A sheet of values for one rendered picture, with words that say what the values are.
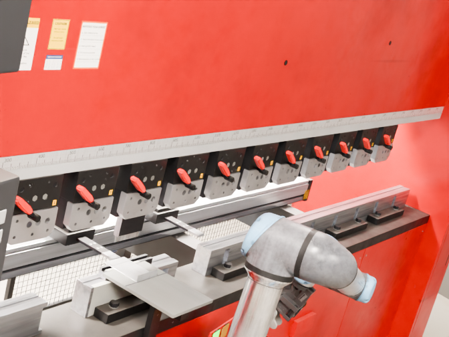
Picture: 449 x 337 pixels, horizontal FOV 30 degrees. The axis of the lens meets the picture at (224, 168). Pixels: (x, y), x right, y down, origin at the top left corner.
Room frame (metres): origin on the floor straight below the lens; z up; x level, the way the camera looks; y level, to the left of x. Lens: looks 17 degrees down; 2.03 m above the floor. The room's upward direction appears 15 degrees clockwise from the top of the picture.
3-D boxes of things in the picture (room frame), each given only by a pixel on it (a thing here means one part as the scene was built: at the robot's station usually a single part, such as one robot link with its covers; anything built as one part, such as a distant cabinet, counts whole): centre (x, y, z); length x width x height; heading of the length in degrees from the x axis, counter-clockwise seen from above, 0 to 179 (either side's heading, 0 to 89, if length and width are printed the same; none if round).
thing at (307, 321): (3.01, -0.46, 0.59); 0.15 x 0.02 x 0.07; 148
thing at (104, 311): (2.23, 0.15, 0.89); 0.30 x 0.05 x 0.03; 148
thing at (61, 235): (2.32, 0.35, 1.01); 0.26 x 0.12 x 0.05; 58
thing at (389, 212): (3.73, -0.78, 0.89); 0.30 x 0.05 x 0.03; 148
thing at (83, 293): (2.27, 0.19, 0.92); 0.39 x 0.06 x 0.10; 148
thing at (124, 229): (2.23, 0.22, 1.13); 0.10 x 0.02 x 0.10; 148
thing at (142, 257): (2.25, 0.21, 0.99); 0.20 x 0.03 x 0.03; 148
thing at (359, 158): (3.39, -0.51, 1.26); 0.15 x 0.09 x 0.17; 148
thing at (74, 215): (2.04, 0.34, 1.26); 0.15 x 0.09 x 0.17; 148
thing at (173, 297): (2.15, 0.10, 1.00); 0.26 x 0.18 x 0.01; 58
